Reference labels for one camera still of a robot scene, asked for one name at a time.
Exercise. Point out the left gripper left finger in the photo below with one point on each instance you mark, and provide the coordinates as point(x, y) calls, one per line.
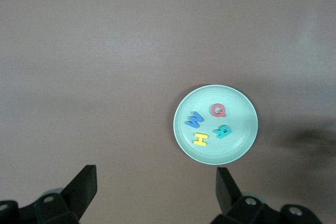
point(84, 184)

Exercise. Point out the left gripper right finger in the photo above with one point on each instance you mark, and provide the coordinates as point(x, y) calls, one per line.
point(225, 190)

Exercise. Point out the yellow foam letter H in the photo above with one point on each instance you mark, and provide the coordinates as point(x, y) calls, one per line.
point(200, 139)

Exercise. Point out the teal foam letter k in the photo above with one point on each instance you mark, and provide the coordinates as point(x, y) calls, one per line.
point(223, 131)

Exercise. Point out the blue foam capital M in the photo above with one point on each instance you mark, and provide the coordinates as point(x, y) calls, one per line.
point(194, 119)

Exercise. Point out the pink foam letter Q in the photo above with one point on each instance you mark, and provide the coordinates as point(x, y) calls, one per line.
point(218, 110)

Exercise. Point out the green round plate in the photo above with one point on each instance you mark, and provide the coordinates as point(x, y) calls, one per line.
point(236, 150)

